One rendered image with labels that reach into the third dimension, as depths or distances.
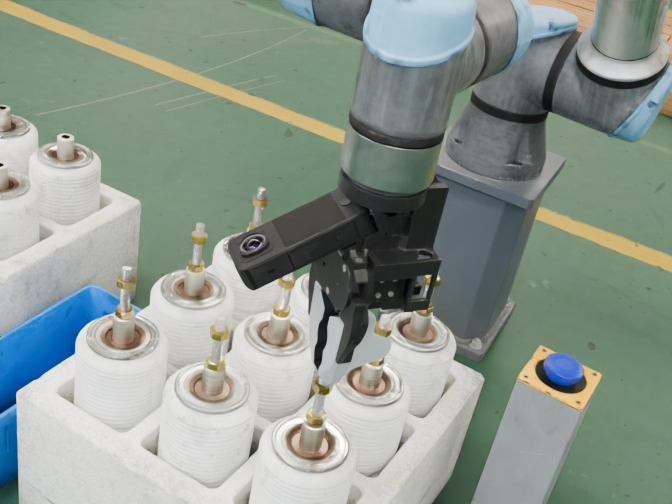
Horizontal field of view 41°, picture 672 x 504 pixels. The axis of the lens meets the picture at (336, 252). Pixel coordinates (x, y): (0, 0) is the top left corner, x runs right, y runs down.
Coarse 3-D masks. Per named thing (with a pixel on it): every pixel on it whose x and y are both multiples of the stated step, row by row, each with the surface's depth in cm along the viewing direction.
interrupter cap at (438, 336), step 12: (396, 312) 106; (408, 312) 107; (396, 324) 104; (408, 324) 105; (432, 324) 106; (444, 324) 106; (396, 336) 102; (408, 336) 103; (432, 336) 104; (444, 336) 104; (408, 348) 101; (420, 348) 101; (432, 348) 102
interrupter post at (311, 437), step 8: (304, 424) 84; (304, 432) 84; (312, 432) 84; (320, 432) 84; (304, 440) 85; (312, 440) 84; (320, 440) 85; (304, 448) 85; (312, 448) 85; (320, 448) 86
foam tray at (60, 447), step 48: (48, 384) 97; (480, 384) 110; (48, 432) 95; (96, 432) 92; (144, 432) 93; (432, 432) 101; (48, 480) 99; (96, 480) 94; (144, 480) 89; (192, 480) 89; (240, 480) 90; (384, 480) 94; (432, 480) 109
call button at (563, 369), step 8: (552, 360) 91; (560, 360) 91; (568, 360) 91; (576, 360) 92; (544, 368) 91; (552, 368) 90; (560, 368) 90; (568, 368) 90; (576, 368) 90; (552, 376) 90; (560, 376) 89; (568, 376) 89; (576, 376) 89; (560, 384) 90; (568, 384) 90
